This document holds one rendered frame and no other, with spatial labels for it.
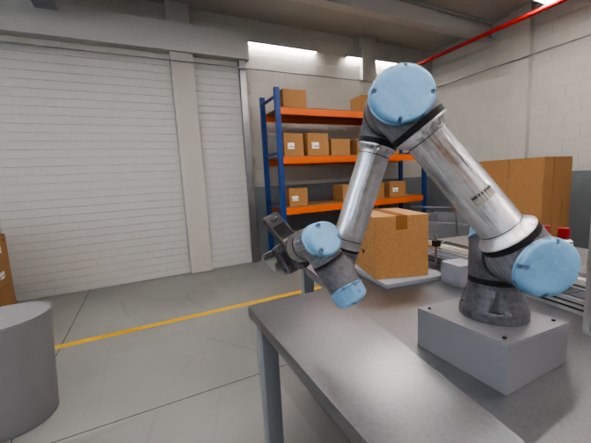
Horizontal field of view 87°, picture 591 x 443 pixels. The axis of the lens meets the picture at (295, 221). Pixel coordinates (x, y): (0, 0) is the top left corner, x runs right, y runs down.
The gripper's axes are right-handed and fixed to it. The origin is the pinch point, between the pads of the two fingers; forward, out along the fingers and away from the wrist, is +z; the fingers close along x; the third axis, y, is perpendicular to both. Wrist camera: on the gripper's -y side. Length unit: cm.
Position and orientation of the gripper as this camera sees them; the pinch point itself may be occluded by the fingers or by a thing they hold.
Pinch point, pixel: (273, 250)
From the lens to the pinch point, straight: 96.4
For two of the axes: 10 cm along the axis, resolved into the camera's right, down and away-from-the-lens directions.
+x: 7.8, -4.8, 4.0
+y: 5.3, 8.5, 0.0
